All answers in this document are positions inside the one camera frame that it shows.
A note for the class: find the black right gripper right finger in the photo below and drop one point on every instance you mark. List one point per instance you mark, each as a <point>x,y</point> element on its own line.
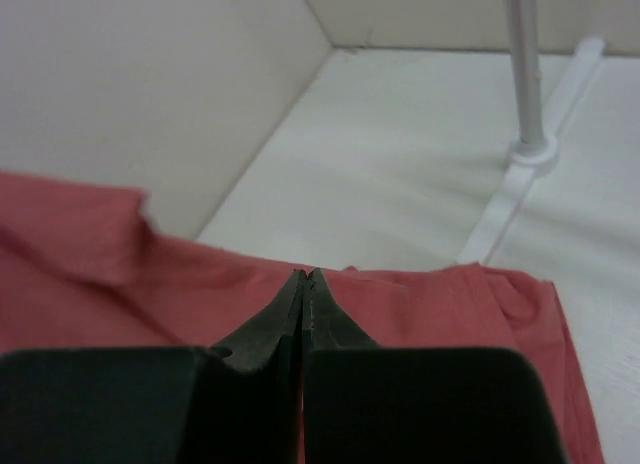
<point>364,403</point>

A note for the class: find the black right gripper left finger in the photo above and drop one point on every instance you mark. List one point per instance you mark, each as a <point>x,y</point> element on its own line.
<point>236,401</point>

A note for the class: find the red t shirt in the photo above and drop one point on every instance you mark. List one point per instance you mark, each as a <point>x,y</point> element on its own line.
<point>82,267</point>

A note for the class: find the white clothes rack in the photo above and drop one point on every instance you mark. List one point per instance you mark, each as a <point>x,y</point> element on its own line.
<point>536,151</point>

